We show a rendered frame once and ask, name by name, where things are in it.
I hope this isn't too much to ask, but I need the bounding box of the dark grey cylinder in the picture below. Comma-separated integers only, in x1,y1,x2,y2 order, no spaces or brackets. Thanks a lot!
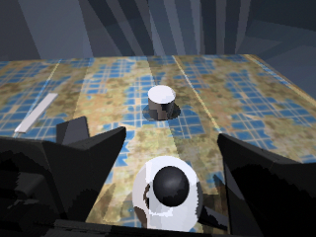
148,85,176,121

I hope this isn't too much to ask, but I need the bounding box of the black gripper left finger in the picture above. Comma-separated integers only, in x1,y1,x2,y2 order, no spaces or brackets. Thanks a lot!
0,126,126,222

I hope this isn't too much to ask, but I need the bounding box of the dark grey flat slab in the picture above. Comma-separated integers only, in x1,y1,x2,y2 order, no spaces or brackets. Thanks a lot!
55,116,89,145
222,159,264,237

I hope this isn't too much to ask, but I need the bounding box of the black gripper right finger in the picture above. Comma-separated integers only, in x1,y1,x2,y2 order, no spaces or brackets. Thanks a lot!
217,133,316,237

